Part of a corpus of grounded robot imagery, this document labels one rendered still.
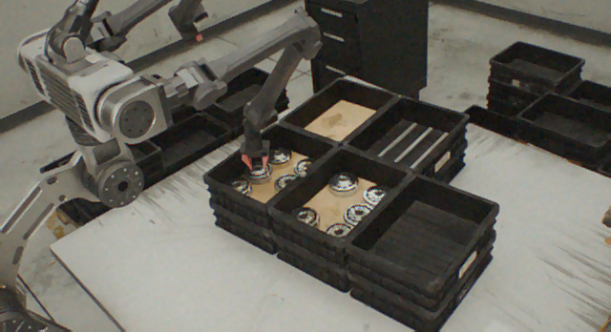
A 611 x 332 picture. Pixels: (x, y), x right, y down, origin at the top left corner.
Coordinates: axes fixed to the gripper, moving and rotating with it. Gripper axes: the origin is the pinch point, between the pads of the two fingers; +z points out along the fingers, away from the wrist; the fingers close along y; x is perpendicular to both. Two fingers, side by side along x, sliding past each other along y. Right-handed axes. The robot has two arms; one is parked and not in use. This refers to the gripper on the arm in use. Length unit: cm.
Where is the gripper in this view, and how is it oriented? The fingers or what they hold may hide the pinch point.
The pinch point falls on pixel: (258, 166)
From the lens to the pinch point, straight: 220.9
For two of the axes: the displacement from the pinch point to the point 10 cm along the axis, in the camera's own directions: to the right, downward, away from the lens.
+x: -0.3, 5.9, -8.1
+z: 0.9, 8.1, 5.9
